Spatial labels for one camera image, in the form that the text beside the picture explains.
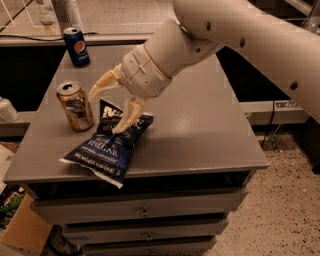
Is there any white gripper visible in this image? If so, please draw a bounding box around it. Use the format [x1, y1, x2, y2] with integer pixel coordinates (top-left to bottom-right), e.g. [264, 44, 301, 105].
[88, 45, 172, 134]

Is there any blue chip bag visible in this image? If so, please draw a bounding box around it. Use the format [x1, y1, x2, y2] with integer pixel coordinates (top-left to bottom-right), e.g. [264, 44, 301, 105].
[60, 100, 154, 189]

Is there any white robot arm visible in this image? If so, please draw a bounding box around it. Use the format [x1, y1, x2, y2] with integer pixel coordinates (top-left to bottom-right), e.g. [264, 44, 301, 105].
[89, 0, 320, 134]

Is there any orange soda can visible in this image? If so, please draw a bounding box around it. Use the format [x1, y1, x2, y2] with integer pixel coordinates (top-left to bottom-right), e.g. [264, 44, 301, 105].
[57, 80, 94, 132]

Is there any blue Pepsi can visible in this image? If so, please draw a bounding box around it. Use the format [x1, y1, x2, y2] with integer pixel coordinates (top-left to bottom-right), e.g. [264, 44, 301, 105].
[63, 27, 90, 67]

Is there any grey drawer cabinet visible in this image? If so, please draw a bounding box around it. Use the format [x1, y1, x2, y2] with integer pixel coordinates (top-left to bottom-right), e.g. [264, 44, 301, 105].
[3, 42, 270, 256]

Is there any white cylinder at left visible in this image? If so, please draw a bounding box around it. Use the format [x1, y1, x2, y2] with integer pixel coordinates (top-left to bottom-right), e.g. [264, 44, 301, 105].
[0, 97, 19, 122]

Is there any top grey drawer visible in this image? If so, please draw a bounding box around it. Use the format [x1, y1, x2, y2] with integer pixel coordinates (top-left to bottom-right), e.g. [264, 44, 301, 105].
[31, 187, 248, 225]

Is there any grey drawer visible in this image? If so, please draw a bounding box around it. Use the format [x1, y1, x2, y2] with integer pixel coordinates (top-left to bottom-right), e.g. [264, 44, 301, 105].
[83, 236, 216, 256]
[31, 187, 248, 225]
[63, 218, 228, 244]

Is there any middle grey drawer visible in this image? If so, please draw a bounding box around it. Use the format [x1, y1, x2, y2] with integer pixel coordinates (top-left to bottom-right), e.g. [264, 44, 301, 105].
[63, 218, 228, 244]

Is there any bottom grey drawer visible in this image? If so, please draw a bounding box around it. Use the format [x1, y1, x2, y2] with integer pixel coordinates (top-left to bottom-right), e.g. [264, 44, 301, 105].
[83, 236, 216, 256]

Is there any cardboard box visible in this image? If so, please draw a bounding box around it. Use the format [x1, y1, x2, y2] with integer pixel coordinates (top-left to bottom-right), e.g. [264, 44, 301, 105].
[0, 194, 52, 256]

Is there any grey metal rail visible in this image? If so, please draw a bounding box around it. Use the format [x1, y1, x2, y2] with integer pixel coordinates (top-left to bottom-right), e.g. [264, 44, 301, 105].
[240, 100, 309, 125]

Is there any black cable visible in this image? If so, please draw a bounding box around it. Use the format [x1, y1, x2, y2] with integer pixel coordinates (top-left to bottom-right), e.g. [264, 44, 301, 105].
[260, 99, 276, 148]

